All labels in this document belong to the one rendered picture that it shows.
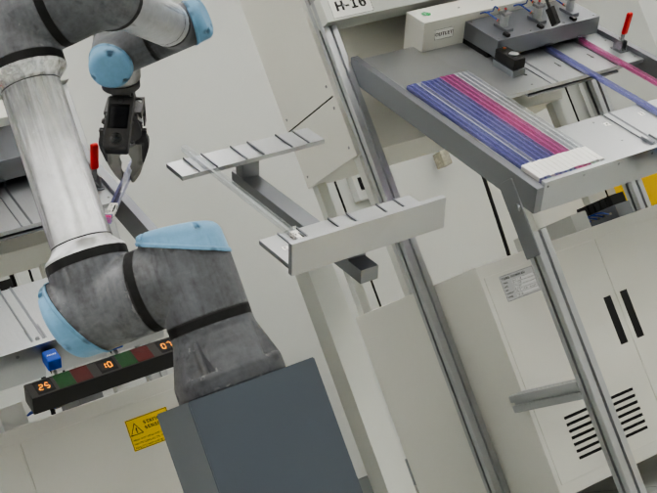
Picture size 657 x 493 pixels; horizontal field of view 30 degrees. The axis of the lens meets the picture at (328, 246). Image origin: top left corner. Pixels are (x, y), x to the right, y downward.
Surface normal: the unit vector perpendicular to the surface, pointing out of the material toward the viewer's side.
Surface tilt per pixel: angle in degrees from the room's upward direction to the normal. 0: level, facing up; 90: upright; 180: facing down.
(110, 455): 90
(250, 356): 72
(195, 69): 90
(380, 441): 90
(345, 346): 90
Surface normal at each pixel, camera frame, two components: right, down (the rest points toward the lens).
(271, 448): 0.35, -0.21
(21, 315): 0.04, -0.83
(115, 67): 0.06, 0.58
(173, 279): -0.20, -0.01
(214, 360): -0.18, -0.34
